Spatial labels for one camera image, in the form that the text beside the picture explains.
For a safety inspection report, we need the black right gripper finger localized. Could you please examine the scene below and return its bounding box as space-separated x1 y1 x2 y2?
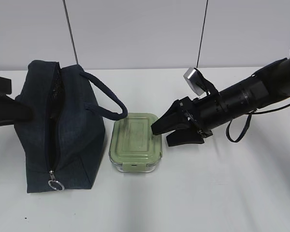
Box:
151 102 190 135
166 129 204 147

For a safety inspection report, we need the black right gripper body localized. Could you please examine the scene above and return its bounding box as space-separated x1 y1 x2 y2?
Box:
174 95 222 138

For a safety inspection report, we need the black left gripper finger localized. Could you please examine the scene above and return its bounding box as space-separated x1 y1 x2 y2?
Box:
0 77 33 127

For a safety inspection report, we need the green lidded glass lunch box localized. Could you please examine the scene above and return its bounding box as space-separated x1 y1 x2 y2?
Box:
109 113 162 173

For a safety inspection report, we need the dark navy fabric lunch bag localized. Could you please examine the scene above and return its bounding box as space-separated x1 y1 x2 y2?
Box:
14 60 128 193

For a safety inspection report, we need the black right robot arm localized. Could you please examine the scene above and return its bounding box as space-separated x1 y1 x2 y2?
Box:
151 57 290 146

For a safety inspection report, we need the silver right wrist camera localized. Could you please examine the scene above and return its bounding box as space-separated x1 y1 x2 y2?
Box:
183 67 218 96

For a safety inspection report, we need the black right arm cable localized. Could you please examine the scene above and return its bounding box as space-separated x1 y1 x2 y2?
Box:
226 98 290 143

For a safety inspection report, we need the metal zipper pull ring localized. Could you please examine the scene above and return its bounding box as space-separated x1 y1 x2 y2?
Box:
47 170 64 192

